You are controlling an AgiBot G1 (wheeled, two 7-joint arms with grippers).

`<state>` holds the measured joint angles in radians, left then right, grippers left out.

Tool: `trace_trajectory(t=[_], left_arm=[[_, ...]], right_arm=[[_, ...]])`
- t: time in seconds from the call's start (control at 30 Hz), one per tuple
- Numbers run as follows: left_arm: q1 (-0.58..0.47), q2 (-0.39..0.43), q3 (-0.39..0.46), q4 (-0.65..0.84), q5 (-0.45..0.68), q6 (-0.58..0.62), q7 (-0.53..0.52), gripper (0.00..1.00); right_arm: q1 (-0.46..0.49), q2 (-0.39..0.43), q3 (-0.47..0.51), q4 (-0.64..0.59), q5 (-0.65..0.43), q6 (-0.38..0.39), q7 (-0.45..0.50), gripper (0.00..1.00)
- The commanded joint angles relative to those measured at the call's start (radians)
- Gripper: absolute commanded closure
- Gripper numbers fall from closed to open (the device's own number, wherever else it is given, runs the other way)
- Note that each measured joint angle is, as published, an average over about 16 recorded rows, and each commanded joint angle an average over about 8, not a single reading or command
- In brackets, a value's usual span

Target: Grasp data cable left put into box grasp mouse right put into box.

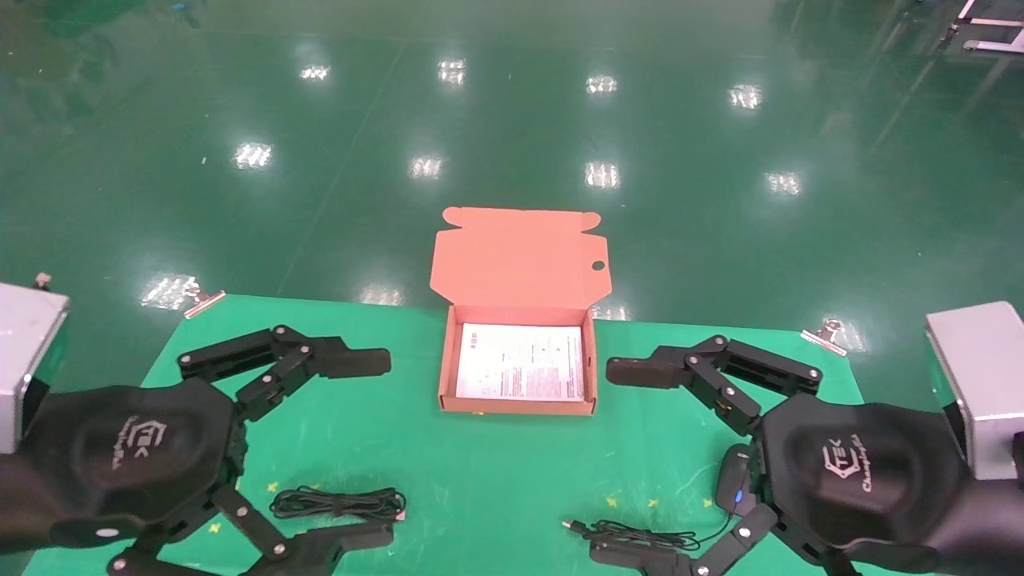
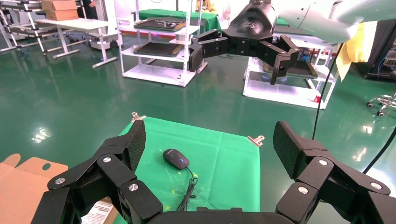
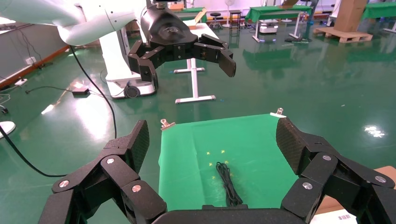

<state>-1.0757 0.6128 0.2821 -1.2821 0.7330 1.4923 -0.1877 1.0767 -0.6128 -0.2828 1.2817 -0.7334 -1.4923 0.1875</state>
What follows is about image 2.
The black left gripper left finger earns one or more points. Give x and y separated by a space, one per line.
114 167

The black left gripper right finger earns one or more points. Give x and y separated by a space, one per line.
325 173

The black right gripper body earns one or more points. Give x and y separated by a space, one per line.
252 28

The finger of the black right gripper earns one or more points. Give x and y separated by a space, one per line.
278 54
207 46

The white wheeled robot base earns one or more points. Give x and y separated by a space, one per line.
103 40

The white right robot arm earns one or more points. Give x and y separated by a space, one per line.
325 21

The brown cardboard mailer box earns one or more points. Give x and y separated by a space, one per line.
24 185

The white low shelf rack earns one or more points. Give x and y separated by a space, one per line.
278 92

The green covered background table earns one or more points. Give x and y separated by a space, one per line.
173 14

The white printed instruction sheet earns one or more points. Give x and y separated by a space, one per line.
97 213

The black flat tray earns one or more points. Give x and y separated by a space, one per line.
159 24
157 48

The metal binder clip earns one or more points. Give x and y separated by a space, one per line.
256 141
137 117

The white two-tray shelf rack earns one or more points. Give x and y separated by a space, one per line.
151 75

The yellow hanging cloth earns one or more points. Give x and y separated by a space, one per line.
355 46

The office chair wheel base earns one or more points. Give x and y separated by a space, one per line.
385 102

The green table cloth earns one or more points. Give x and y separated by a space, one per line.
222 173

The white folding table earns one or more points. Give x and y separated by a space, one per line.
74 24

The closed brown cardboard carton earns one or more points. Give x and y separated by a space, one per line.
60 10

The metal pipe rack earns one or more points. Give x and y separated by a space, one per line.
18 29

